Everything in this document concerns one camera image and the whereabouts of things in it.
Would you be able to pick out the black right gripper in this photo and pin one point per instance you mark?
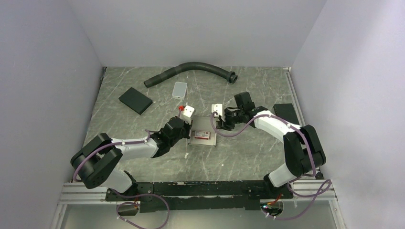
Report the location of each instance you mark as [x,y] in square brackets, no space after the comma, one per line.
[222,122]

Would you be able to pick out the aluminium frame rail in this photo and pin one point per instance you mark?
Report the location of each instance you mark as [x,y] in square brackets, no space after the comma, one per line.
[77,193]

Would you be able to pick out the black flat rectangular box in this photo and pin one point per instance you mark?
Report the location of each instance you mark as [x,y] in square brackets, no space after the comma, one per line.
[135,100]

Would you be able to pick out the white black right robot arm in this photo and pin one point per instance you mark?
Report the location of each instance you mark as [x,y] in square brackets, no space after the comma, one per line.
[303,152]

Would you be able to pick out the clear white plastic case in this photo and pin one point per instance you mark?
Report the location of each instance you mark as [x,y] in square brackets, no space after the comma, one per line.
[179,90]

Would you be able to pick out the red white small card box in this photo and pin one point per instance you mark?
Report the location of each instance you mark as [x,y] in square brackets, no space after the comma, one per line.
[204,135]

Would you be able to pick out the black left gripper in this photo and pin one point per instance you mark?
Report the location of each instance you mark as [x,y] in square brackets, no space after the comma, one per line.
[188,127]

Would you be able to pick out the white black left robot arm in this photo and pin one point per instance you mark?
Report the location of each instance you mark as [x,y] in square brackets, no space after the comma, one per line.
[96,163]

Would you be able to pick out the black mounting base rail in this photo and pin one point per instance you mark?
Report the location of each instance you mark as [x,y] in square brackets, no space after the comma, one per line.
[193,195]

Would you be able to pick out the white cardboard box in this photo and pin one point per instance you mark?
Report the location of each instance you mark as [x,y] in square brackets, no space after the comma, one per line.
[202,123]

